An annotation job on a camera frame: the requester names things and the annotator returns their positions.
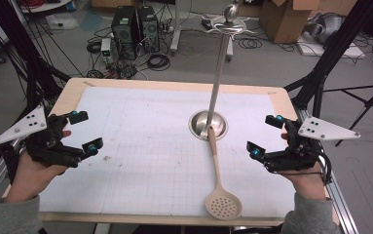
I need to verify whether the small white power supply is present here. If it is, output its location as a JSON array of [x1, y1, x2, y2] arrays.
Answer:
[[99, 37, 114, 64]]

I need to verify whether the coiled black cable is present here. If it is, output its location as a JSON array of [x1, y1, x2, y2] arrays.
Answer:
[[238, 37, 263, 50], [146, 53, 171, 72]]

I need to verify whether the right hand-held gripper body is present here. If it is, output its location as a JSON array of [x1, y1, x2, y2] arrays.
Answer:
[[264, 116, 361, 174]]

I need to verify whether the round white table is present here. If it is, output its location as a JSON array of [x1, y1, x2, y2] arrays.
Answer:
[[19, 0, 73, 15]]

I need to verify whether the metal utensil stand with hooks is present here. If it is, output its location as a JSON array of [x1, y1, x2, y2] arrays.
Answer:
[[188, 3, 257, 141]]

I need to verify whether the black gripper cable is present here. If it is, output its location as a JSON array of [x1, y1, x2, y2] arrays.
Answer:
[[284, 151, 334, 186]]

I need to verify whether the beige slotted spoon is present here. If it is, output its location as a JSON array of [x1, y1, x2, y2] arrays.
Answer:
[[205, 126, 242, 221]]

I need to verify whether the black tripod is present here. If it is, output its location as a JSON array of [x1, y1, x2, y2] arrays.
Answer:
[[323, 77, 373, 147]]

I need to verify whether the person's left hand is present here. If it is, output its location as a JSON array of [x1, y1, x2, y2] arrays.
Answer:
[[5, 130, 73, 204]]

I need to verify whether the grey bag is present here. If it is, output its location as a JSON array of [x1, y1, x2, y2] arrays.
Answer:
[[304, 12, 347, 46]]

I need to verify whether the black computer tower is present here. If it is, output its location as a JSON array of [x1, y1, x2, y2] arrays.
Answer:
[[110, 5, 140, 61], [136, 5, 161, 54]]

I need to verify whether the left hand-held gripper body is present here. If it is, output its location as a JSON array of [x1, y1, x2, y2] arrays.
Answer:
[[0, 105, 90, 169]]

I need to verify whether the large cardboard box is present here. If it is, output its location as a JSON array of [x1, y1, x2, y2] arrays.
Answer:
[[259, 0, 320, 45]]

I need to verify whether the white stand leg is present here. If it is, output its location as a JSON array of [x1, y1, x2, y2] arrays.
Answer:
[[169, 0, 184, 57]]

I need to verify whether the person's right hand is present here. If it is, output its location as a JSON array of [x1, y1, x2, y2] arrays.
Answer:
[[280, 133, 328, 201]]

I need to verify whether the white grid paper mat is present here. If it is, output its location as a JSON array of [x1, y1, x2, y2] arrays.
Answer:
[[39, 86, 297, 217]]

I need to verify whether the black metal frame stand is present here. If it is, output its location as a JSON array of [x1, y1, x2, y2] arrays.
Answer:
[[283, 0, 373, 119], [0, 0, 72, 183]]

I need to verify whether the flat white board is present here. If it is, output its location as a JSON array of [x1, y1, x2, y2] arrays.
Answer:
[[295, 40, 367, 59]]

